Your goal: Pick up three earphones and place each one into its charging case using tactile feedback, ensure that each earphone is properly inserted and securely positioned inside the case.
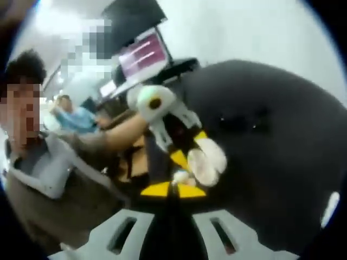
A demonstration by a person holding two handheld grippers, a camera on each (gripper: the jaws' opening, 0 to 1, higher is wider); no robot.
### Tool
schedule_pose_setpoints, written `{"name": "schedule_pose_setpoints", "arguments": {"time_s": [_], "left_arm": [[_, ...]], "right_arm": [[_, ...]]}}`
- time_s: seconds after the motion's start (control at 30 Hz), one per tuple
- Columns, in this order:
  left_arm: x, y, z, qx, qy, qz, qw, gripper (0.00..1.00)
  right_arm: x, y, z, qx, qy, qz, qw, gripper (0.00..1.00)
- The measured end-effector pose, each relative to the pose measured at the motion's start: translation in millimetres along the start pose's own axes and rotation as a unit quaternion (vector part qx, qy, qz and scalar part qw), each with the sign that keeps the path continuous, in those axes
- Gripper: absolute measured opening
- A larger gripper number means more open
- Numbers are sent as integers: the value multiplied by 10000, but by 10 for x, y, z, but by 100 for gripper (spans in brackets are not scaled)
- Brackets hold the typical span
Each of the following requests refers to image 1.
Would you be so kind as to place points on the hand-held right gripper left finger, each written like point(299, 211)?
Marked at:
point(103, 238)

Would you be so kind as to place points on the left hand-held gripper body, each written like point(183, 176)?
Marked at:
point(166, 100)

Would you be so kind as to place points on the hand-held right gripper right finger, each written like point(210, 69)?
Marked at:
point(244, 235)

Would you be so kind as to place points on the black earphone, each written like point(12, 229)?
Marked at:
point(227, 122)
point(260, 122)

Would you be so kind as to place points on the white teal earphone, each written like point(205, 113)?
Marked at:
point(180, 177)

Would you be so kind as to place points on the white oblong charging case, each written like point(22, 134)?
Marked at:
point(330, 210)

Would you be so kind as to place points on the laptop with purple screen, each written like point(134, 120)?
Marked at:
point(143, 54)

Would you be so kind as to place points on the small background computer screen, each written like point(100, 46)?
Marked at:
point(108, 89)

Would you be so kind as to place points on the grey chest-worn device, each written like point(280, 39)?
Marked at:
point(43, 168)

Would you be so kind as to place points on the person's head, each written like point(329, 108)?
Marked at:
point(24, 67)

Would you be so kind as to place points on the black wall monitor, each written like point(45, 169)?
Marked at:
point(135, 16)

